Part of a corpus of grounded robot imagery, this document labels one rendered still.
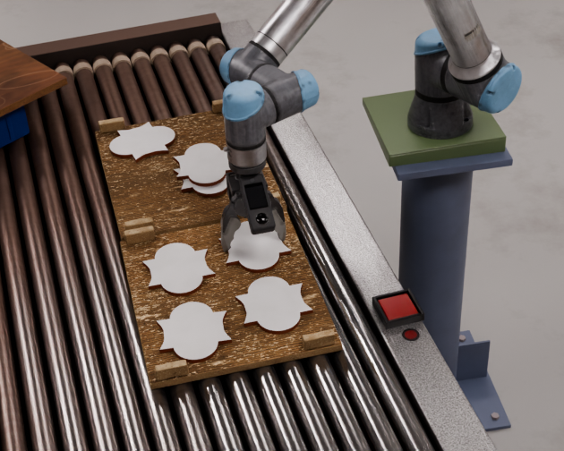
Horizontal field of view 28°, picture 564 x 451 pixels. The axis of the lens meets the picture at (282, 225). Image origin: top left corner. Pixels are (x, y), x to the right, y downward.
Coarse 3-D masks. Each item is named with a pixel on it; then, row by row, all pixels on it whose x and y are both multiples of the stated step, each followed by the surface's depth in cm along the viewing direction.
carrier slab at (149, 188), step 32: (128, 128) 259; (192, 128) 258; (224, 128) 257; (128, 160) 249; (160, 160) 248; (128, 192) 239; (160, 192) 239; (192, 192) 238; (160, 224) 230; (192, 224) 230
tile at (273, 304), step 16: (256, 288) 212; (272, 288) 212; (288, 288) 212; (256, 304) 208; (272, 304) 208; (288, 304) 208; (304, 304) 208; (256, 320) 205; (272, 320) 205; (288, 320) 205
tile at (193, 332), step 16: (192, 304) 209; (160, 320) 206; (176, 320) 206; (192, 320) 206; (208, 320) 206; (176, 336) 203; (192, 336) 202; (208, 336) 202; (224, 336) 202; (160, 352) 201; (176, 352) 200; (192, 352) 199; (208, 352) 199
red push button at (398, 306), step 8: (400, 296) 211; (408, 296) 211; (384, 304) 210; (392, 304) 210; (400, 304) 209; (408, 304) 209; (384, 312) 208; (392, 312) 208; (400, 312) 208; (408, 312) 208; (416, 312) 208
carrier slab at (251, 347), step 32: (288, 224) 229; (128, 256) 223; (224, 256) 221; (288, 256) 221; (160, 288) 215; (224, 288) 214; (224, 320) 207; (320, 320) 206; (224, 352) 201; (256, 352) 200; (288, 352) 200; (320, 352) 201; (160, 384) 196
